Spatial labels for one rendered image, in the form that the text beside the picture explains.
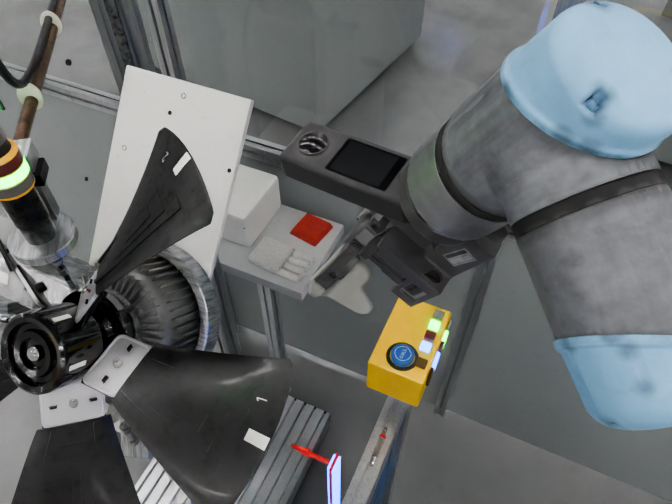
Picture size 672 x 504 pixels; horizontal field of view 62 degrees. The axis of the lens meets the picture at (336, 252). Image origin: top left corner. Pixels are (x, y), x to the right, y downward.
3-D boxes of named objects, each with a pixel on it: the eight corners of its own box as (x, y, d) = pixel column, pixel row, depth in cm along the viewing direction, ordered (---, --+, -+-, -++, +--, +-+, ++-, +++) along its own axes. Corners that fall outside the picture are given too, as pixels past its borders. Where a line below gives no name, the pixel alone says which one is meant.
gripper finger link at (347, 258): (319, 300, 49) (375, 247, 43) (306, 289, 49) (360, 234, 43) (341, 268, 52) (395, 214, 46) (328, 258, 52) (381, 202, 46)
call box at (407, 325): (395, 323, 113) (400, 292, 105) (444, 341, 110) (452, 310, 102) (364, 390, 103) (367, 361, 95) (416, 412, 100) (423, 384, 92)
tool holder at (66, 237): (20, 210, 65) (-21, 143, 58) (84, 203, 66) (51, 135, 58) (5, 271, 59) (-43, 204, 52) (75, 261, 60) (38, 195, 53)
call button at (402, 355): (395, 344, 98) (396, 339, 97) (417, 353, 97) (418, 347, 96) (386, 363, 96) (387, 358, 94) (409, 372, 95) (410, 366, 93)
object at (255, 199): (230, 188, 154) (224, 157, 145) (282, 206, 149) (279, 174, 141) (195, 230, 144) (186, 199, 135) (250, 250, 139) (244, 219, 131)
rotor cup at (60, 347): (52, 356, 94) (-19, 382, 82) (67, 275, 91) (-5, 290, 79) (122, 390, 90) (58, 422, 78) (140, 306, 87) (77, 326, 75)
